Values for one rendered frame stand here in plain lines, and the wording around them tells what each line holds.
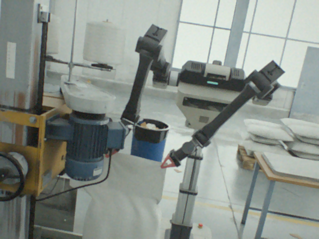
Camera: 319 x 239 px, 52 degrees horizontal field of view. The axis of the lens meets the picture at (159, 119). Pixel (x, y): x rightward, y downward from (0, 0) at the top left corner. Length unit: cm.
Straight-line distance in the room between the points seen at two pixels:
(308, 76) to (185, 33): 363
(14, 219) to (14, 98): 47
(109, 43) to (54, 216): 133
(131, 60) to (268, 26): 395
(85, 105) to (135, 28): 852
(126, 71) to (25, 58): 858
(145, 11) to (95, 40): 835
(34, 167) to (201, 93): 103
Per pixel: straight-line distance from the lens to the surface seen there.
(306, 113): 1024
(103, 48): 130
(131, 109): 154
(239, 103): 145
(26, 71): 120
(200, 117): 202
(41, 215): 231
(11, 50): 122
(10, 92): 124
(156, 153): 388
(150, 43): 137
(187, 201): 231
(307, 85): 1009
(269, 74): 144
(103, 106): 119
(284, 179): 278
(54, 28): 141
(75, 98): 119
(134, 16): 967
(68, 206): 221
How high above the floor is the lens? 166
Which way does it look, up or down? 14 degrees down
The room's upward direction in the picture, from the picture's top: 9 degrees clockwise
